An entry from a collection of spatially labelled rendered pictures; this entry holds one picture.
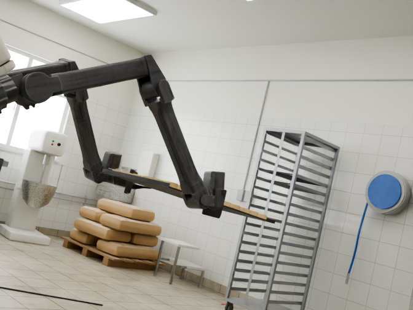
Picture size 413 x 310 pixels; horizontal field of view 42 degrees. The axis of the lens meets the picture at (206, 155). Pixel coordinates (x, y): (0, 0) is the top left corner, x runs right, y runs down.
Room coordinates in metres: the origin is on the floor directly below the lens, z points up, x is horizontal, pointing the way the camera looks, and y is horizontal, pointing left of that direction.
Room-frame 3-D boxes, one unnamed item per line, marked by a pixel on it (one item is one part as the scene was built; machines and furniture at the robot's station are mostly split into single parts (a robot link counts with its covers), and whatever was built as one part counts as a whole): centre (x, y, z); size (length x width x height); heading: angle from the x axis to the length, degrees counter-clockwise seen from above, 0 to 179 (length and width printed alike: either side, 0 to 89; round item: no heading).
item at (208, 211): (1.85, -0.06, 1.00); 0.07 x 0.07 x 0.10; 89
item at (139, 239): (7.07, 0.72, 0.34); 0.72 x 0.42 x 0.15; 43
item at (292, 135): (5.27, -0.88, 0.93); 0.64 x 0.51 x 1.78; 135
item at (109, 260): (6.94, 0.88, 0.06); 1.20 x 0.80 x 0.11; 45
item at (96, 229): (6.79, 1.04, 0.34); 0.72 x 0.42 x 0.15; 47
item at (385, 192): (4.93, -1.69, 1.10); 0.41 x 0.15 x 1.10; 42
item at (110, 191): (7.82, 1.11, 0.92); 1.00 x 0.36 x 1.11; 42
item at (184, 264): (6.37, 0.00, 0.23); 0.44 x 0.44 x 0.46; 34
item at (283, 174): (5.27, -0.87, 1.41); 0.60 x 0.40 x 0.01; 135
